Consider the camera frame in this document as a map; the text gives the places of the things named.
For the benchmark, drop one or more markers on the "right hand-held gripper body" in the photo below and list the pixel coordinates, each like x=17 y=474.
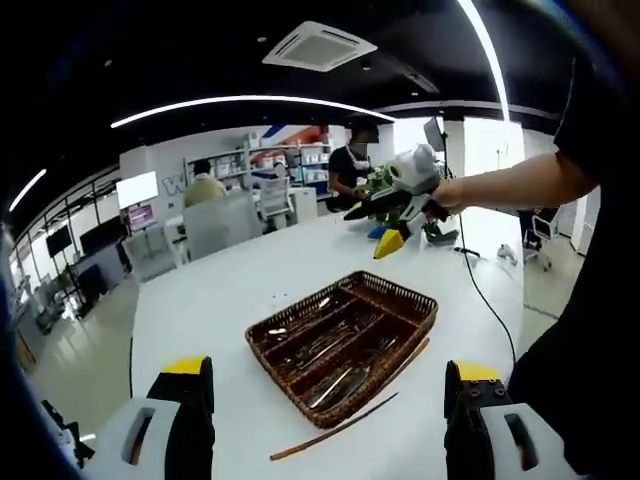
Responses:
x=420 y=170

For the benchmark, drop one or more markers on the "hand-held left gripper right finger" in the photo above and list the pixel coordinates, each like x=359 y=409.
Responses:
x=470 y=430

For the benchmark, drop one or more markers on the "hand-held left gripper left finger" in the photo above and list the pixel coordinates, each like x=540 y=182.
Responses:
x=190 y=425

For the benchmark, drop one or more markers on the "brown wicker storage basket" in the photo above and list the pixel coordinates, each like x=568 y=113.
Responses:
x=400 y=305

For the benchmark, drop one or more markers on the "steel fork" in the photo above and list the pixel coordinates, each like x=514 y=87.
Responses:
x=350 y=331
x=320 y=350

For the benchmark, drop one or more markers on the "steel table knife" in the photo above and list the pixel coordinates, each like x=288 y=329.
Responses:
x=357 y=377
x=330 y=387

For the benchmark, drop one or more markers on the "white storage shelves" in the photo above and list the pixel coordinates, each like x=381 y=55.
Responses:
x=225 y=162

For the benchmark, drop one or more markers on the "person's right hand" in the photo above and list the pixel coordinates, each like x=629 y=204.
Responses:
x=450 y=197

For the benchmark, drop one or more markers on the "blue object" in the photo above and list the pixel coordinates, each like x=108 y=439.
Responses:
x=376 y=234

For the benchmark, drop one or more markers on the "green potted plant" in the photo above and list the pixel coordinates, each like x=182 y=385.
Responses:
x=381 y=176

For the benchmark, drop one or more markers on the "softbox light stand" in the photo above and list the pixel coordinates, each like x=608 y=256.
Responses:
x=434 y=135

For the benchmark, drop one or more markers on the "grey padded object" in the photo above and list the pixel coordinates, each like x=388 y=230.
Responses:
x=440 y=236

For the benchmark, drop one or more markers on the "white office chair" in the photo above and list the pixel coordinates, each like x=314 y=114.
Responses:
x=277 y=200

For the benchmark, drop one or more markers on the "black folding stand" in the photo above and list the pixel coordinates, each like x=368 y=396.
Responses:
x=65 y=430

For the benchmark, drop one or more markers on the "ceiling light strip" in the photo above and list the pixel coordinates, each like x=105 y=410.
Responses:
x=240 y=100
x=27 y=190
x=492 y=60

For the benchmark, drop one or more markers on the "ceiling air conditioner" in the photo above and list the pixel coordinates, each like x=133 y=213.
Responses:
x=320 y=46

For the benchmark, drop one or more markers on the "frosted white partition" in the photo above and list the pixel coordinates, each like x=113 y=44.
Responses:
x=220 y=220

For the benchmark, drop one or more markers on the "wide black monitor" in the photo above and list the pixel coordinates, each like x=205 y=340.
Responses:
x=100 y=234

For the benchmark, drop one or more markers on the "pink display screen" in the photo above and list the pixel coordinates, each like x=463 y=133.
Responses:
x=140 y=216

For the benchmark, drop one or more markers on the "small black monitor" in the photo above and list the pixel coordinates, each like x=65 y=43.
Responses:
x=58 y=239

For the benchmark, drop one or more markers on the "white display screen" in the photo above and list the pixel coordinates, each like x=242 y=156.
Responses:
x=137 y=190

